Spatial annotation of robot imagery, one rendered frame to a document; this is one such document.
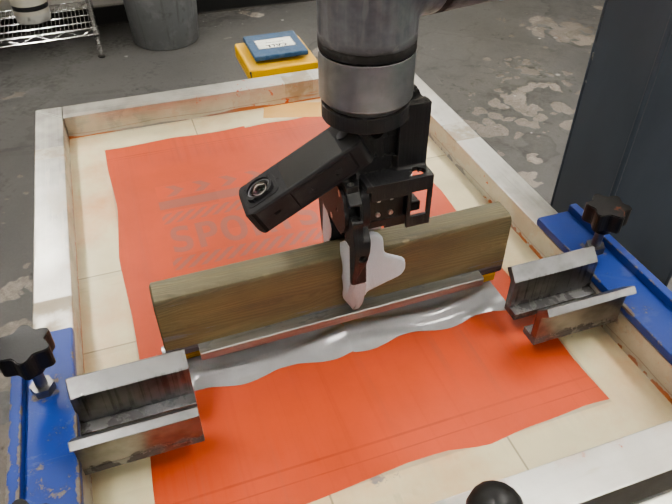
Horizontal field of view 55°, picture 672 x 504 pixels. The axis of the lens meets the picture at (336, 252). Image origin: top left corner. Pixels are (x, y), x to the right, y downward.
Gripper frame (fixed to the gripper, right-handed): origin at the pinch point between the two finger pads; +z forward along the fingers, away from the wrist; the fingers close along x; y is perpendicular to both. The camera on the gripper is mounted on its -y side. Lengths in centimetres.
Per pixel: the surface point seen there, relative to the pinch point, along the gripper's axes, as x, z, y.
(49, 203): 26.6, 1.4, -27.6
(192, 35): 314, 96, 25
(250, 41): 71, 4, 8
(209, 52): 299, 101, 31
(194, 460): -11.3, 4.9, -17.3
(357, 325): -1.9, 4.3, 1.1
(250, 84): 49.7, 1.6, 2.7
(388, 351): -5.6, 5.0, 3.1
